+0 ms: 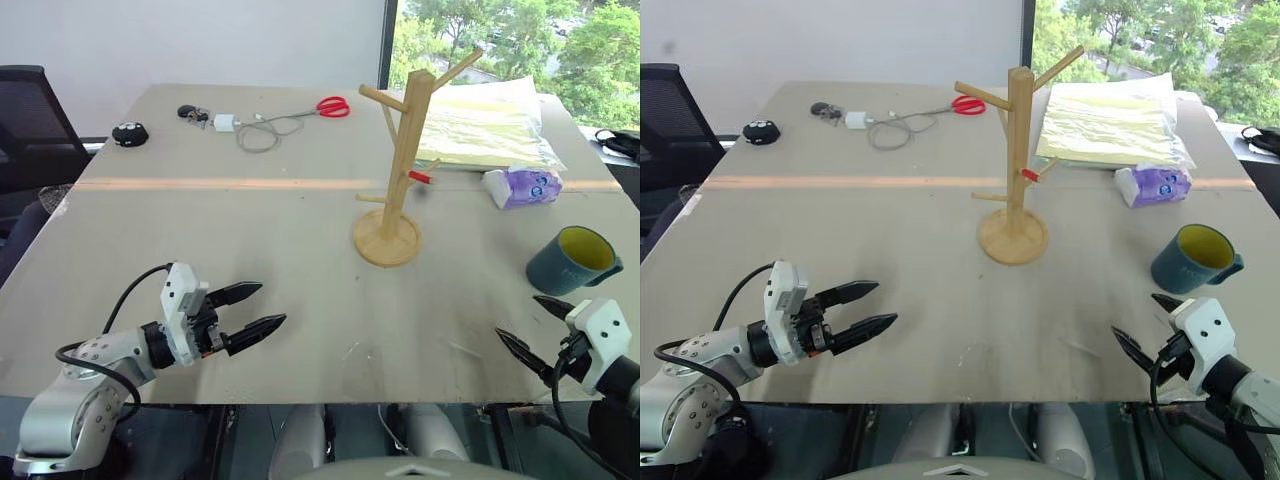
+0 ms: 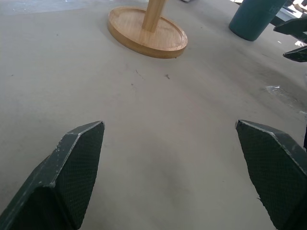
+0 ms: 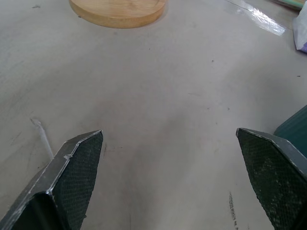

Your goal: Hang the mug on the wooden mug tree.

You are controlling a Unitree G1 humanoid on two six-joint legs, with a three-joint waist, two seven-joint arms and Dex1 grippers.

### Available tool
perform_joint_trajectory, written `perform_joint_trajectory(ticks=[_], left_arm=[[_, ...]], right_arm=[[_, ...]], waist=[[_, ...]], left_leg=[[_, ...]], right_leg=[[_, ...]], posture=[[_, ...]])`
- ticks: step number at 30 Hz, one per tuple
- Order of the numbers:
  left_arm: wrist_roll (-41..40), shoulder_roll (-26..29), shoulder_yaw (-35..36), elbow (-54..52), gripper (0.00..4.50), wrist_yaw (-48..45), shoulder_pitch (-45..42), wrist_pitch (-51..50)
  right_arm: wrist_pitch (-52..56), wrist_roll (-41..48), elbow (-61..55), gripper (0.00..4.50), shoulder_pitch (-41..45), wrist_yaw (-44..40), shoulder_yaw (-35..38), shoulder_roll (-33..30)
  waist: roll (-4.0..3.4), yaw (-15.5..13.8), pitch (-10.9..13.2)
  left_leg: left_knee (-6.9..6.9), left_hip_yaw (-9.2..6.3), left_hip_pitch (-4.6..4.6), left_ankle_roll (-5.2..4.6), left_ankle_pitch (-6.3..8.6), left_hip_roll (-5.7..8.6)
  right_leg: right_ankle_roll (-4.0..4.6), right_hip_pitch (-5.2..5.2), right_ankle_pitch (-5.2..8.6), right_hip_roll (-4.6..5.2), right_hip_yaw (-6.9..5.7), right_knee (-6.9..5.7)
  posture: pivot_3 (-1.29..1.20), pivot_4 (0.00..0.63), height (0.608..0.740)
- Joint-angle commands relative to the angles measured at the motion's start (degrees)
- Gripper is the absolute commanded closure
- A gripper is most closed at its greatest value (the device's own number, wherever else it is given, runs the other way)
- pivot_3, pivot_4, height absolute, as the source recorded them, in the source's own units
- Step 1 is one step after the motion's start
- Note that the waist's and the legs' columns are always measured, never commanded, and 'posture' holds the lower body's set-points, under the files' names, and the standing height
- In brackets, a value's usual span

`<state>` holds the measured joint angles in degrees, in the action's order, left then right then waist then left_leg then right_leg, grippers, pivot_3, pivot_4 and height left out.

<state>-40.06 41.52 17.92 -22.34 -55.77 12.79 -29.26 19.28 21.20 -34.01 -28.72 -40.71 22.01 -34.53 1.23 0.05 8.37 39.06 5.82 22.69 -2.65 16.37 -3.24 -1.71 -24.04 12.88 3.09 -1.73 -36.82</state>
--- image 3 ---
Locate dark green box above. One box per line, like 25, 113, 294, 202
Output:
273, 104, 307, 158

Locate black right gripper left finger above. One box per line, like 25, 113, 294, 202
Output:
0, 129, 104, 230

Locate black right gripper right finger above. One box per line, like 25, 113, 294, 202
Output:
236, 127, 307, 230

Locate clear tape strip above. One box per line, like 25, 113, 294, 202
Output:
225, 0, 286, 36

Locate round wooden board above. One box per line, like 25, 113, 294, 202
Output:
69, 0, 166, 29

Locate white plastic bag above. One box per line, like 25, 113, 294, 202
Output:
292, 4, 307, 53

